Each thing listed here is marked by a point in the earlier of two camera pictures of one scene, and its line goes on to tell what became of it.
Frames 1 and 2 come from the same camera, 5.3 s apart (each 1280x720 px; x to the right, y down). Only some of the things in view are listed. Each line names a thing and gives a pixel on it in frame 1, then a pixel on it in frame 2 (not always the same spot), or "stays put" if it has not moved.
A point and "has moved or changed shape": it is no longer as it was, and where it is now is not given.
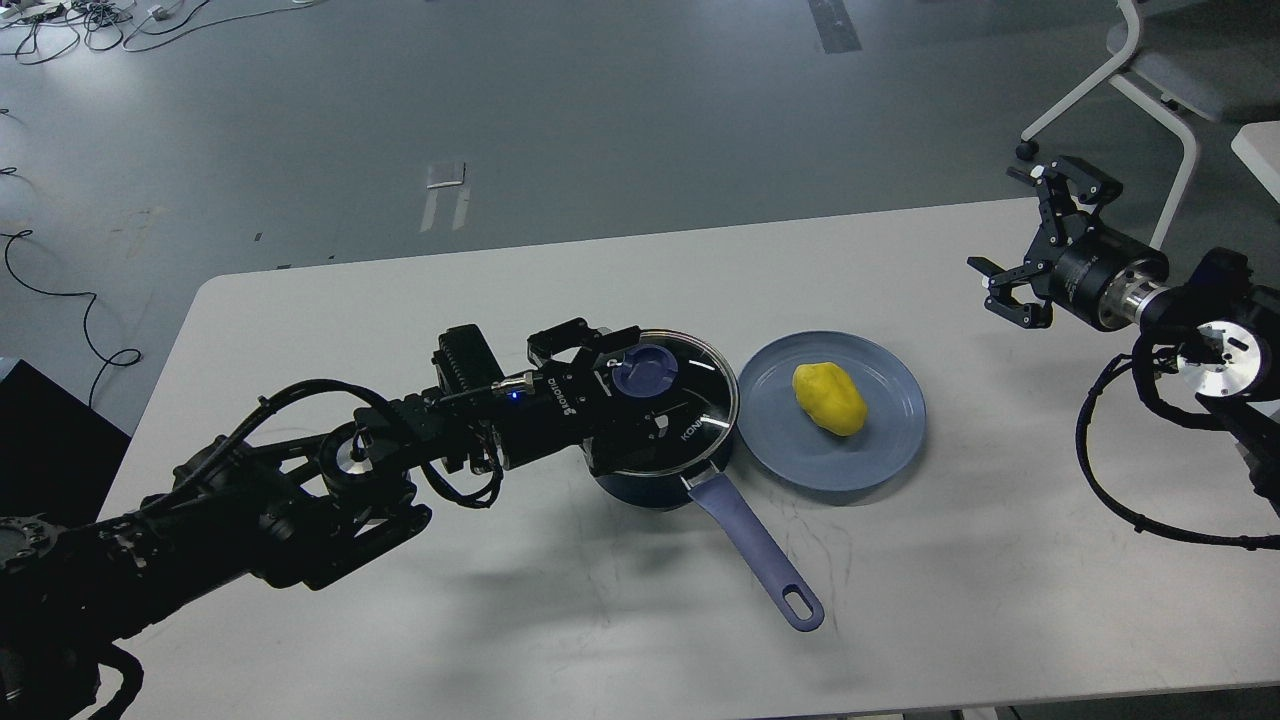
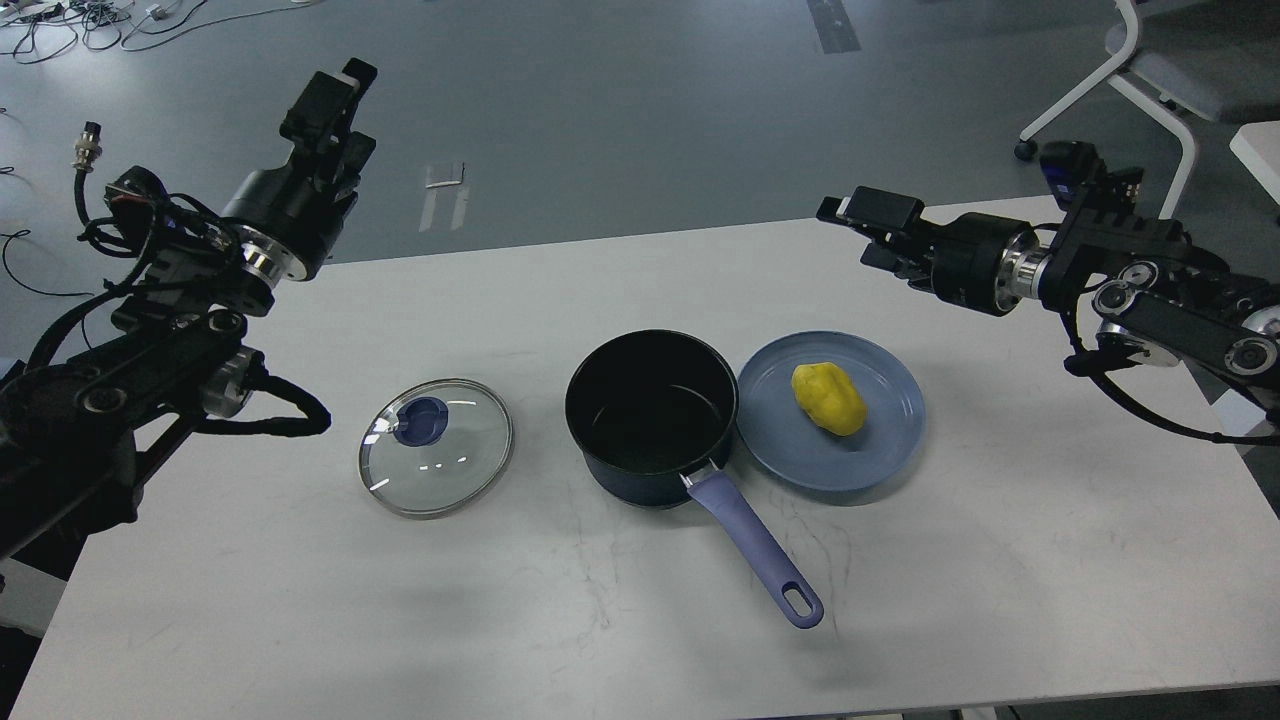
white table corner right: x=1257 y=147 stays put
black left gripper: x=563 y=401 to x=285 y=219
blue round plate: x=783 y=439 stays put
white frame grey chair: x=1191 y=62 stays put
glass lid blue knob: x=670 y=405 has moved or changed shape
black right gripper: x=1110 y=282 to x=989 y=262
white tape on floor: x=463 y=184 stays put
